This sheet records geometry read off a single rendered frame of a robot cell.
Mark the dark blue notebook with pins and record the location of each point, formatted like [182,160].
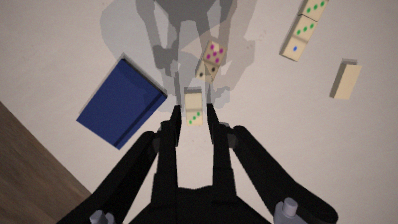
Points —
[122,104]

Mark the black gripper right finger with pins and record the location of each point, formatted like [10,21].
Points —
[286,200]

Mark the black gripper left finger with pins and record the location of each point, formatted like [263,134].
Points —
[113,198]

